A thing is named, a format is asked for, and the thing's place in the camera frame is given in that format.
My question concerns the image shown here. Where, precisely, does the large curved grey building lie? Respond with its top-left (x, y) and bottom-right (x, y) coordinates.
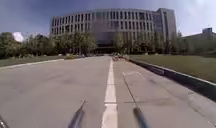
top-left (49, 7), bottom-right (178, 54)

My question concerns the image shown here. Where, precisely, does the robot's own part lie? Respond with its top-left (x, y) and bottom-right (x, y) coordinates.
top-left (132, 105), bottom-right (149, 128)
top-left (67, 99), bottom-right (87, 128)

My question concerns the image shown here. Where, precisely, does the row of trees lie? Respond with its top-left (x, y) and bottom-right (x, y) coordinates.
top-left (0, 31), bottom-right (194, 60)

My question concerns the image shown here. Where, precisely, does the pale kerb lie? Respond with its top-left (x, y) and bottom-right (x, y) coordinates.
top-left (0, 58), bottom-right (67, 71)

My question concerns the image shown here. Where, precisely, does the low grey building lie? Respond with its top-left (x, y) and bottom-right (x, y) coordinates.
top-left (182, 27), bottom-right (216, 54)

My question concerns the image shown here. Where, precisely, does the dark low kerb wall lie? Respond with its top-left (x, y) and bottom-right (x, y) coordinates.
top-left (128, 58), bottom-right (216, 104)

